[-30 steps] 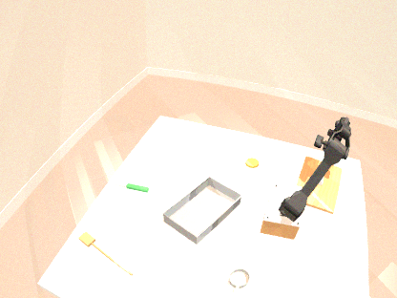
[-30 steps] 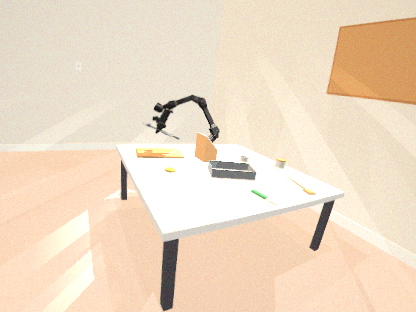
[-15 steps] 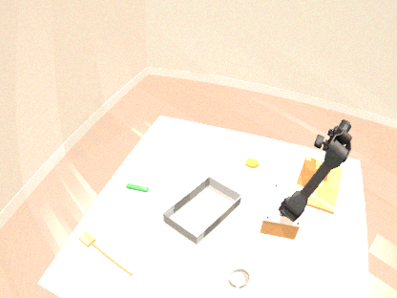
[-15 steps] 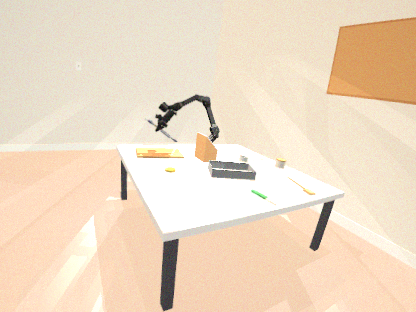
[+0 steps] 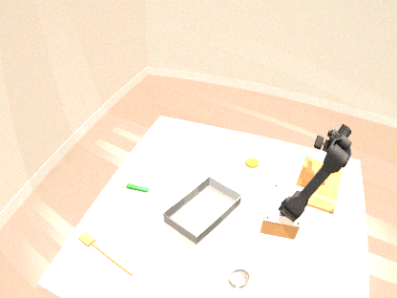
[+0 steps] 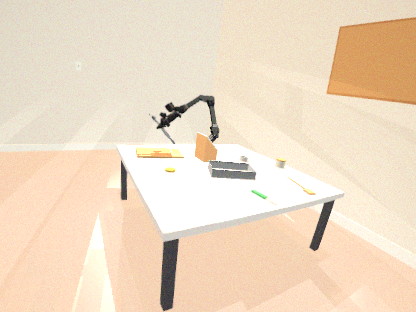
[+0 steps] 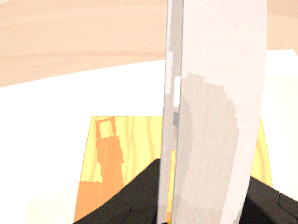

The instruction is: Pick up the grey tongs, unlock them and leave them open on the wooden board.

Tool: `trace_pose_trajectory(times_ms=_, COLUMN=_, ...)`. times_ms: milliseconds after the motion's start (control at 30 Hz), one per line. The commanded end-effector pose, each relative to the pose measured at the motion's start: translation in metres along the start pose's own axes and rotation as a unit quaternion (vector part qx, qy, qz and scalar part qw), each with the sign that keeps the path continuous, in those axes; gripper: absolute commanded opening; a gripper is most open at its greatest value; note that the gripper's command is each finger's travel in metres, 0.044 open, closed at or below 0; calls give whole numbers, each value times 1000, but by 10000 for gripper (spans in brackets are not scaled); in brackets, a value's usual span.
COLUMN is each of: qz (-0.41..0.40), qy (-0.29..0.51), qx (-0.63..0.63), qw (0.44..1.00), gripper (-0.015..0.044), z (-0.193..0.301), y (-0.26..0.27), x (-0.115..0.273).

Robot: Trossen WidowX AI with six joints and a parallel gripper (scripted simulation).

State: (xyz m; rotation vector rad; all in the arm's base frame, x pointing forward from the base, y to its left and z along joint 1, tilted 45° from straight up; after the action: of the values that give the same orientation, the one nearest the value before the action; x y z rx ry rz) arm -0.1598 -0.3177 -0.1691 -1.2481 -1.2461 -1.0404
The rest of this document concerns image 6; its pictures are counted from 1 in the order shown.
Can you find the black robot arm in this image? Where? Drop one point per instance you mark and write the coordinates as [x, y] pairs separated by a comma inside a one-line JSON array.
[[214, 129]]

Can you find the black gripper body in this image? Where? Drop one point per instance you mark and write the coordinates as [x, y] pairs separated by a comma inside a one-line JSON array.
[[168, 120]]

